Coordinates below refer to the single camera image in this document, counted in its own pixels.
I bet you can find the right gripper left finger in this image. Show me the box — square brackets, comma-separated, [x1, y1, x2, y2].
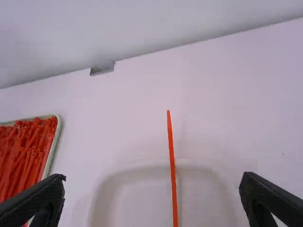
[0, 173, 67, 227]

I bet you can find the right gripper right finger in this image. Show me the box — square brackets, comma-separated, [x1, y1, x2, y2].
[238, 171, 303, 227]

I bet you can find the orange cable tie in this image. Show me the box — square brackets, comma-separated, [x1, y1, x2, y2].
[166, 109, 179, 227]

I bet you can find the pale tray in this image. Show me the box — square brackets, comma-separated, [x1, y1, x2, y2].
[0, 113, 63, 183]

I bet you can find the white dish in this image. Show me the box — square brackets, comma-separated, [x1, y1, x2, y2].
[89, 165, 240, 227]

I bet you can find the row of orange cable ties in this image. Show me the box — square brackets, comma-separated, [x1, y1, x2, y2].
[0, 116, 59, 205]

